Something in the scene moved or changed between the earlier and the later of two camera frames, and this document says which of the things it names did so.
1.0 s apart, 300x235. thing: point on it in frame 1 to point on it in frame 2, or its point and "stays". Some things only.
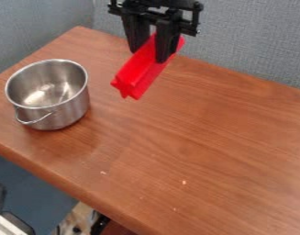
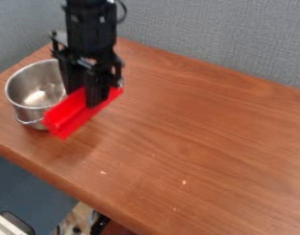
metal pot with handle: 50,90 stays
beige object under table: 79,221 stays
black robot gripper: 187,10 to 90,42
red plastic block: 142,70 to 67,116
